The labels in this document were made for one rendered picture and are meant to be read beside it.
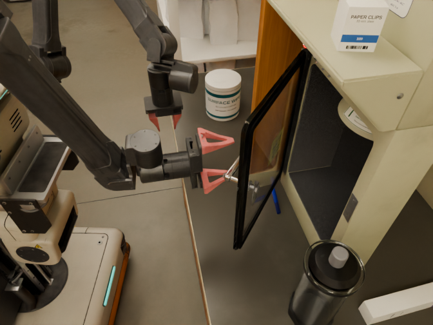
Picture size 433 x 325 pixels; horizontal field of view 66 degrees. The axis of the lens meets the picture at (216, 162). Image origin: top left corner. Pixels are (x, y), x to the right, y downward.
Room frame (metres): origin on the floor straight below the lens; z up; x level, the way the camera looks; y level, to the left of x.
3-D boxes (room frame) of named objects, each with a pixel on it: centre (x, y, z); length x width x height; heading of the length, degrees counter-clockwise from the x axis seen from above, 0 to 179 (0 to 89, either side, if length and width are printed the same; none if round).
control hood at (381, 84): (0.52, -0.18, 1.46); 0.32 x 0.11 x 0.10; 12
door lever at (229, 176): (0.50, -0.06, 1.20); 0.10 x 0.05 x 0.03; 151
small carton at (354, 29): (0.45, -0.19, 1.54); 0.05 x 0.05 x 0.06; 87
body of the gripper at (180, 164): (0.50, 0.08, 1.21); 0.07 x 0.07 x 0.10; 11
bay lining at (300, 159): (0.56, -0.35, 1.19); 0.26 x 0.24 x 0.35; 12
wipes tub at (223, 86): (1.05, -0.02, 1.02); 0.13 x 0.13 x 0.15
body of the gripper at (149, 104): (0.76, 0.15, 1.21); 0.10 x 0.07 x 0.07; 103
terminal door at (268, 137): (0.55, -0.12, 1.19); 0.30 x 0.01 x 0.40; 151
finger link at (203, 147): (0.52, 0.01, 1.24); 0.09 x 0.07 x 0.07; 101
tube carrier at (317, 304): (0.29, -0.22, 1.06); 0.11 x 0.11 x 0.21
